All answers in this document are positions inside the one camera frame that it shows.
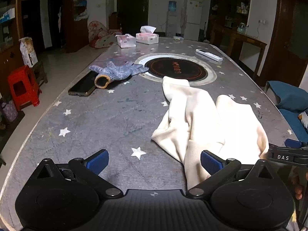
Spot clear tissue box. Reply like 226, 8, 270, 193
136, 26, 160, 45

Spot red plastic stool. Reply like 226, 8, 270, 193
7, 65, 42, 111

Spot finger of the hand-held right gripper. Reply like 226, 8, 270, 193
285, 138, 308, 150

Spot white remote control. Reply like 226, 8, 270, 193
195, 49, 224, 63

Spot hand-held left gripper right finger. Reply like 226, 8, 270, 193
185, 150, 277, 199

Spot dark smartphone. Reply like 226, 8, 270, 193
68, 70, 99, 97

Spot blue cushioned chair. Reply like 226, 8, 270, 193
263, 80, 308, 142

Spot brown side door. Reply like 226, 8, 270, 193
260, 0, 308, 87

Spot purple patterned bag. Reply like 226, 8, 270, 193
1, 100, 18, 123

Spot cream pants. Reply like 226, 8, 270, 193
151, 76, 269, 190

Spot wooden side desk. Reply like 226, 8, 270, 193
226, 31, 267, 77

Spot grey star-printed tablecloth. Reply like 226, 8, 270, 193
0, 37, 301, 198

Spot large wooden display cabinet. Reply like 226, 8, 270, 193
0, 0, 24, 94

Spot dark wooden shelf unit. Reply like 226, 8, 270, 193
207, 0, 252, 51

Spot white refrigerator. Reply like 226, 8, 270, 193
184, 0, 203, 41

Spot narrow wooden shelf cabinet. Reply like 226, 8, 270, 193
62, 0, 89, 53

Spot red patterned play tent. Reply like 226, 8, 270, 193
88, 20, 123, 50

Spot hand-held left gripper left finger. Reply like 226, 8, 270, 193
36, 149, 123, 197

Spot white water dispenser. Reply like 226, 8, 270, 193
166, 12, 180, 38

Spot round built-in induction cooktop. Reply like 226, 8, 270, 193
134, 53, 217, 86

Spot clear plastic container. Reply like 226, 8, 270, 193
115, 34, 137, 49

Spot white paper bag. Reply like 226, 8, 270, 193
19, 37, 39, 68

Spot person's right hand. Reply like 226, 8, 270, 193
292, 171, 306, 201

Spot dark wooden door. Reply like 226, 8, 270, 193
117, 0, 150, 36

